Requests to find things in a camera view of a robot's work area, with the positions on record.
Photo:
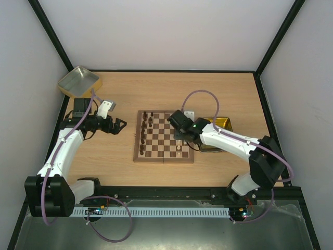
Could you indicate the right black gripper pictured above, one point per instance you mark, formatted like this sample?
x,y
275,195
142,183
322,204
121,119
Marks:
x,y
178,134

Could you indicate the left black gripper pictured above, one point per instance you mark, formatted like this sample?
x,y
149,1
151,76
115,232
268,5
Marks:
x,y
115,130

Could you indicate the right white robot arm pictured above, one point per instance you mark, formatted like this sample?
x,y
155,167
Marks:
x,y
265,160

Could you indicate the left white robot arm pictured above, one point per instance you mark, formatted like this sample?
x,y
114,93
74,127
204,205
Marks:
x,y
56,168

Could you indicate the wooden chess board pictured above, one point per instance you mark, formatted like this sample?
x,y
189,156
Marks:
x,y
155,142

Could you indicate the gold green tin box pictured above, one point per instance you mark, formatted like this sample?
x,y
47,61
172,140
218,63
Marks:
x,y
223,122

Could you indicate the empty silver tin lid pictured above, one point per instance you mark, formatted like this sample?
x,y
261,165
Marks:
x,y
79,82

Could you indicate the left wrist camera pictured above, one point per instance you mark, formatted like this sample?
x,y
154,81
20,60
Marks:
x,y
105,107

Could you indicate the white slotted cable duct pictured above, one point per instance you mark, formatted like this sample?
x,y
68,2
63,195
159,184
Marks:
x,y
152,212

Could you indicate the black aluminium frame rail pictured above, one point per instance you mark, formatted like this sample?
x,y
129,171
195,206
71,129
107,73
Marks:
x,y
166,192

